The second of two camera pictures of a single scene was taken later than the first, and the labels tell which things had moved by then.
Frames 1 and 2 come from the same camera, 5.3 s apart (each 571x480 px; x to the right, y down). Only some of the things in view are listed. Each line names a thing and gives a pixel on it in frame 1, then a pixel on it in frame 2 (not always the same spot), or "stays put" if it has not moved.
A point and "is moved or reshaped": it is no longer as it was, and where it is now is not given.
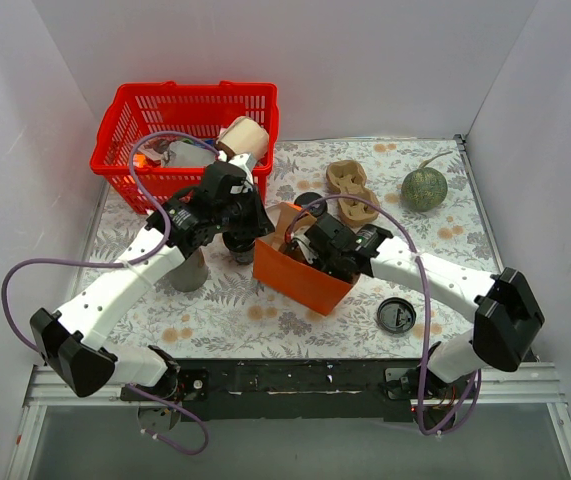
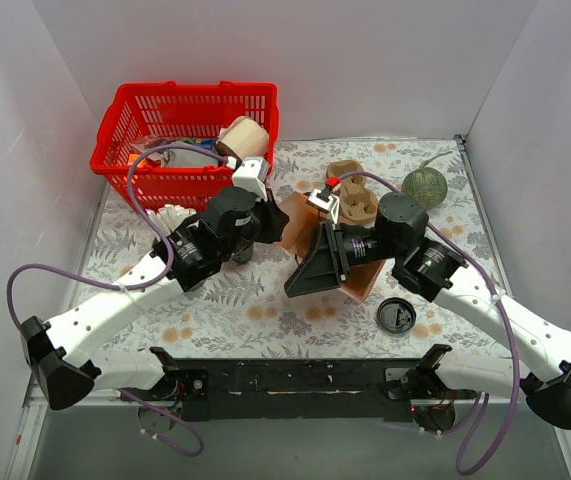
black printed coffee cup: x=240 y=244 stays put
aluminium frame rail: x=524 y=384 stays put
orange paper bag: x=288 y=276 is moved or reshaped
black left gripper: x=241 y=239 to x=269 y=220
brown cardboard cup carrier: x=348 y=177 stays put
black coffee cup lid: x=396 y=315 stays put
